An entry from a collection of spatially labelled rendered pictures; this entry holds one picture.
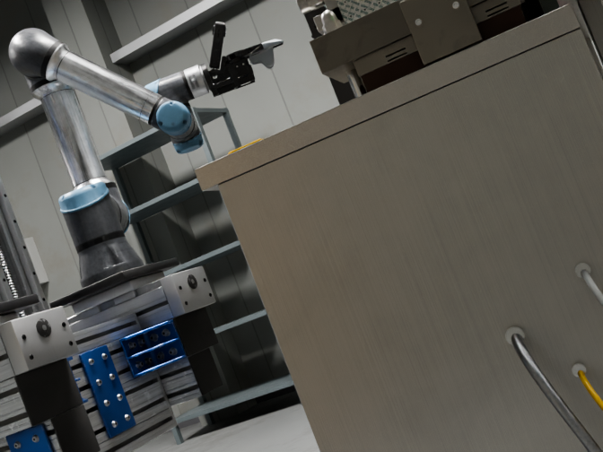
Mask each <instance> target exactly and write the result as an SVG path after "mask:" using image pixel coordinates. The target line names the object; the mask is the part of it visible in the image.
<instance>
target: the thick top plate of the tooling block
mask: <svg viewBox="0 0 603 452"><path fill-rule="evenodd" d="M403 1H405V0H397V1H395V2H393V3H391V4H388V5H386V6H384V7H382V8H380V9H378V10H376V11H374V12H372V13H369V14H366V15H364V16H363V17H361V18H359V19H357V20H355V21H353V22H349V23H347V24H346V25H344V26H342V27H340V28H338V29H335V30H332V31H331V32H329V33H327V34H325V35H322V36H320V37H318V38H316V39H314V40H312V41H310V46H311V48H312V51H313V53H314V56H315V57H316V60H317V62H318V65H319V69H320V71H321V73H322V74H324V75H325V76H328V77H330V78H333V79H335V80H337V81H340V82H341V83H347V82H349V81H348V79H347V76H346V73H347V72H348V71H350V70H353V69H355V67H354V63H353V61H355V60H357V59H359V58H362V57H365V56H367V55H369V54H370V53H373V52H375V51H377V50H379V49H381V48H385V47H386V46H388V45H390V44H393V43H395V42H397V41H399V40H401V39H404V38H406V37H408V36H410V35H412V34H411V32H410V29H409V28H408V25H407V23H406V19H405V16H404V14H403V12H402V10H401V7H400V5H399V3H400V2H403ZM467 1H468V5H469V7H470V8H471V7H474V6H476V5H478V4H481V3H483V2H485V1H487V0H467Z"/></svg>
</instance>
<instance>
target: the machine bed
mask: <svg viewBox="0 0 603 452"><path fill-rule="evenodd" d="M580 27H581V25H580V24H579V21H578V19H577V16H576V14H575V12H574V10H573V8H572V5H571V4H567V5H565V6H563V7H560V8H558V9H556V10H554V11H552V12H550V13H547V14H544V15H542V16H540V17H538V18H536V19H534V20H532V21H529V22H526V23H524V24H521V25H520V26H518V27H516V28H513V29H511V30H508V31H506V32H504V33H502V34H500V35H497V36H495V37H493V38H491V39H488V40H486V41H484V42H481V43H479V44H477V45H475V46H473V47H471V48H468V49H465V50H463V51H461V52H458V53H457V54H455V55H453V56H449V57H447V58H445V59H442V60H441V61H439V62H437V63H434V64H432V65H429V66H427V67H425V68H423V69H421V70H418V71H416V72H414V73H412V74H409V75H407V76H405V77H402V78H400V79H398V80H396V81H394V82H392V83H389V84H386V85H384V86H382V87H380V88H378V89H376V90H374V91H370V92H368V93H366V94H364V95H362V96H360V97H358V98H355V99H353V100H350V101H348V102H346V103H344V104H342V105H339V106H337V107H335V108H333V109H330V110H328V111H326V112H323V113H321V114H319V115H317V116H315V117H312V118H310V119H307V120H305V121H303V122H301V123H299V124H297V125H295V126H291V127H289V128H287V129H285V130H283V131H281V132H279V133H276V134H274V135H271V136H269V137H267V138H265V139H263V140H260V141H258V142H256V143H253V144H251V145H249V146H247V147H244V148H242V149H240V150H238V151H236V152H233V153H231V154H228V155H226V156H224V157H222V158H220V159H218V160H216V161H212V162H210V163H208V164H206V165H204V166H202V167H200V168H197V169H195V173H196V176H197V180H198V183H199V185H200V187H201V190H202V191H217V190H219V187H218V185H219V184H222V183H223V182H225V181H228V180H230V179H232V178H236V177H238V176H239V175H242V174H244V173H246V172H249V171H251V170H254V169H256V168H258V167H261V166H263V165H265V164H267V163H269V162H271V161H275V160H277V159H279V158H282V157H284V156H285V155H287V154H290V153H292V152H296V151H298V150H300V149H302V148H304V147H306V146H308V145H311V144H313V143H316V142H318V141H320V140H323V139H325V138H327V137H330V136H331V135H334V134H337V133H339V132H341V131H344V130H346V129H347V128H350V127H352V126H355V125H358V124H360V123H362V122H364V121H366V120H368V119H371V118H373V117H376V116H378V115H380V114H382V113H385V112H387V111H389V110H392V109H394V108H397V107H399V106H401V105H403V104H406V103H408V102H409V101H412V100H415V99H418V98H420V97H422V96H424V95H426V94H428V93H430V92H433V91H436V90H439V89H440V88H442V87H445V86H447V85H449V84H451V83H454V82H456V81H459V80H461V79H463V78H466V77H468V76H470V75H471V74H475V73H477V72H480V71H482V70H484V69H486V68H488V67H490V66H492V65H496V64H498V63H501V62H502V61H504V60H507V59H509V58H511V57H515V56H517V55H518V54H521V53H523V52H525V51H528V50H530V49H532V48H535V47H537V46H539V45H542V44H544V43H546V42H548V41H550V40H552V39H556V38H558V37H560V36H563V35H564V34H566V33H569V32H571V31H573V30H577V29H579V28H580Z"/></svg>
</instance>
